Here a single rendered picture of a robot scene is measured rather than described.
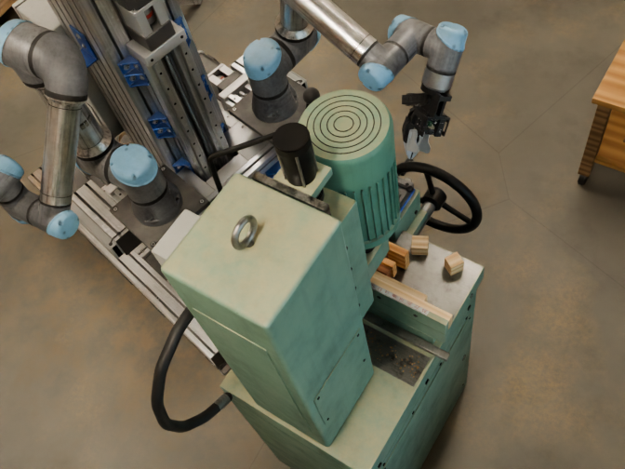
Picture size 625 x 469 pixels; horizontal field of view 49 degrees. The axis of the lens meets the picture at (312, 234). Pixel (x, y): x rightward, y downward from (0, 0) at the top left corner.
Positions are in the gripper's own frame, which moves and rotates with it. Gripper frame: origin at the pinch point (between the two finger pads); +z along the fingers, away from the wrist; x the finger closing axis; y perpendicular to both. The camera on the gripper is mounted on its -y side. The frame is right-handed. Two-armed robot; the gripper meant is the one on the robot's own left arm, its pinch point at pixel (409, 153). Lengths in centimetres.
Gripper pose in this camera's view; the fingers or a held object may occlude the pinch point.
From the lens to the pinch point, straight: 188.2
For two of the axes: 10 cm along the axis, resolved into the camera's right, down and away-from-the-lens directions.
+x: 8.9, -0.8, 4.4
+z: -1.9, 8.2, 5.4
